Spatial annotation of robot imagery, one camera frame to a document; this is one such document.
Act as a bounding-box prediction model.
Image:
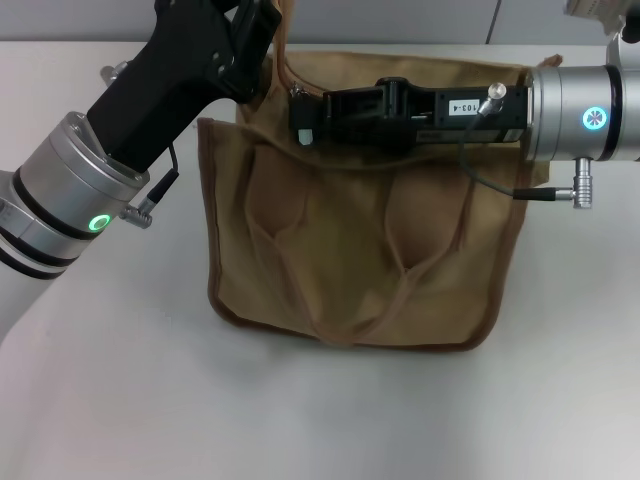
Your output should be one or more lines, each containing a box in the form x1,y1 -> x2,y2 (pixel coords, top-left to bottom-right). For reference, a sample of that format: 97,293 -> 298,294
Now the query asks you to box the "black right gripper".
291,77 -> 532,147

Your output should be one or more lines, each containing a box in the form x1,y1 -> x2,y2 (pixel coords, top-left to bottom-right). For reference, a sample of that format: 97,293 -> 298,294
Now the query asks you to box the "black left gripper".
87,0 -> 284,171

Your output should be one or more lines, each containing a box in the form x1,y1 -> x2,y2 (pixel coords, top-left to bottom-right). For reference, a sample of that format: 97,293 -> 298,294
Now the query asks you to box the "silver metal zipper pull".
289,82 -> 316,147

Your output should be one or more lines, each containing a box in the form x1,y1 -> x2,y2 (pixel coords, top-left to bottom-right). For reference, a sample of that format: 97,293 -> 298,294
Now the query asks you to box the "khaki canvas food bag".
197,0 -> 564,354

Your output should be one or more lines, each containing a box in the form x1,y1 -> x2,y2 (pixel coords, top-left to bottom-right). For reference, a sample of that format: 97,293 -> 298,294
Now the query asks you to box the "left gripper cable with plugs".
99,62 -> 181,226

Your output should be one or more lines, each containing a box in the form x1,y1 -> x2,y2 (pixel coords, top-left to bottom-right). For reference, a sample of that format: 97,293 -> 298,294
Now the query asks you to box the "gripper cable with plugs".
99,62 -> 181,226
457,82 -> 595,211

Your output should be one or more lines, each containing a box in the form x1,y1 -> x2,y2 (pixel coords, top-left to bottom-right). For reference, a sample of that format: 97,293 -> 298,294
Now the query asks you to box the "right gripper cable with plugs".
457,82 -> 595,211

